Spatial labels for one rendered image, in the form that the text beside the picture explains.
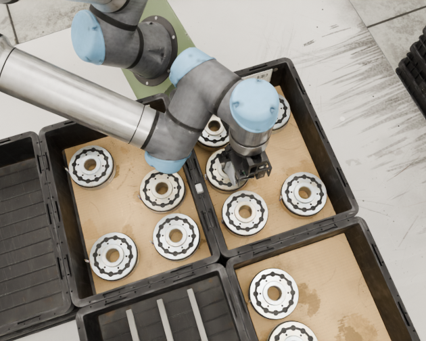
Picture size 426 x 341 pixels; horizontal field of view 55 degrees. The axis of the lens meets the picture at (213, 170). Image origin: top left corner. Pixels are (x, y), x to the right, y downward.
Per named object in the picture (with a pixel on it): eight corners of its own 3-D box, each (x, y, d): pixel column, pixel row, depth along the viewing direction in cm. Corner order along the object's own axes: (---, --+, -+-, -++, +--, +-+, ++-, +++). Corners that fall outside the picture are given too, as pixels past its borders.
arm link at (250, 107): (248, 63, 64) (293, 93, 62) (244, 98, 74) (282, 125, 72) (216, 97, 62) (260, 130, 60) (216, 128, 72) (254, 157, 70)
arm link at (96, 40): (104, 53, 111) (58, 45, 100) (122, 7, 105) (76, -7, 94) (128, 78, 106) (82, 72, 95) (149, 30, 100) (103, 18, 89)
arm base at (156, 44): (128, 43, 119) (99, 36, 111) (161, 11, 110) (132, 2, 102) (144, 88, 116) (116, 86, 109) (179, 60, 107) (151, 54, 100)
